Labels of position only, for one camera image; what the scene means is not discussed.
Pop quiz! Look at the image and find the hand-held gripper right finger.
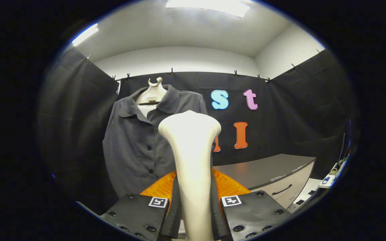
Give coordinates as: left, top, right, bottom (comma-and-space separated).
211, 168, 292, 241

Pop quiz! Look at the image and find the grey top drawer cabinet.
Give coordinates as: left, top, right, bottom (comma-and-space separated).
213, 153, 316, 210

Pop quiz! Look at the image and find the black backdrop cloth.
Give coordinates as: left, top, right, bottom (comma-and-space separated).
37, 45, 358, 215

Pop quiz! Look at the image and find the white side shelf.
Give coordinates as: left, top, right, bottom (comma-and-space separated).
320, 157, 349, 188

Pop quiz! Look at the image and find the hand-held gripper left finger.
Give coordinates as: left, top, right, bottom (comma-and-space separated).
99, 170, 183, 241

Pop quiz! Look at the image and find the narrow ceiling light panel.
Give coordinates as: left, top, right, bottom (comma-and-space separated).
72, 23, 99, 47

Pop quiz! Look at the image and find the dark grey button shirt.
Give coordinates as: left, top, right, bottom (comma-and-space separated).
102, 84, 213, 198

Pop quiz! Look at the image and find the large ceiling light panel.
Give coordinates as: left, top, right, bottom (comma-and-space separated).
166, 0, 251, 18

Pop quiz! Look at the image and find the cream garment steamer head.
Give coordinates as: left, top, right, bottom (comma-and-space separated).
158, 110, 222, 241

